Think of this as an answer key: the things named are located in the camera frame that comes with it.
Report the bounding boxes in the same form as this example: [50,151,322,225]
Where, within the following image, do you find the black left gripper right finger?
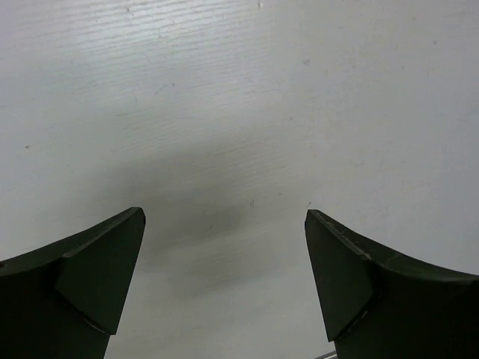
[305,209,478,358]

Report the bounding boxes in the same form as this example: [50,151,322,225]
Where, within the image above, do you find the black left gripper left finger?
[1,207,146,359]

